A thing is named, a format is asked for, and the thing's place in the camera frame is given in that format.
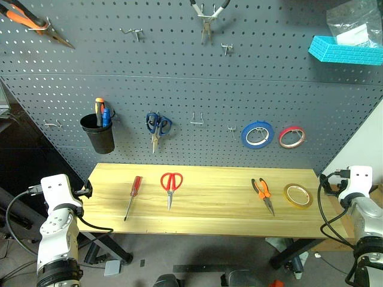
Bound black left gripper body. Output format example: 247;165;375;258
73;182;88;199

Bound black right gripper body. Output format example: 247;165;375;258
324;182;341;196

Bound grey metal pegboard wall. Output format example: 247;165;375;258
0;0;383;180

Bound yellow tape roll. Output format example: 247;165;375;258
283;183;314;210

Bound black plastic cup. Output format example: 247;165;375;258
79;112;116;155

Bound black table leg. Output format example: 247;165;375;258
78;231;134;264
269;237;323;269

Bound black side panel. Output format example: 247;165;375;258
0;77;85;216

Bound orange black needle-nose pliers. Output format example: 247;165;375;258
251;178;276;217

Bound red tape roll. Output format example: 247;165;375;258
278;126;307;149

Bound blue tape roll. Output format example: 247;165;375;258
241;120;275;149

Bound dark rounded shape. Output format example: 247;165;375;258
153;273;181;287
220;268;265;287

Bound cyan plastic bin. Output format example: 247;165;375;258
308;35;383;66

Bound black floor bar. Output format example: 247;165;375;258
172;264;232;274

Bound clear plastic bag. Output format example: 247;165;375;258
326;0;383;48

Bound large orange black pliers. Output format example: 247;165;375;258
0;0;76;50

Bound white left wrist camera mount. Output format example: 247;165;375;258
40;174;83;210

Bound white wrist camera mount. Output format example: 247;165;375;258
40;174;83;210
337;166;373;201

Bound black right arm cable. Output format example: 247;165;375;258
317;169;360;249

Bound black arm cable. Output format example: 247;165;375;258
317;169;360;249
5;185;114;258

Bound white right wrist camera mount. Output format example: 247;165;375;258
337;166;373;201

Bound red handled screwdriver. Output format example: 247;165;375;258
123;176;143;222

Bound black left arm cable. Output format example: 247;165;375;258
5;185;114;258

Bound red handled scissors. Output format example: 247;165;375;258
160;172;184;211

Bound blue handled scissors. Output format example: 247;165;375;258
145;111;174;154

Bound white handled pliers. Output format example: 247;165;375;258
189;0;232;44

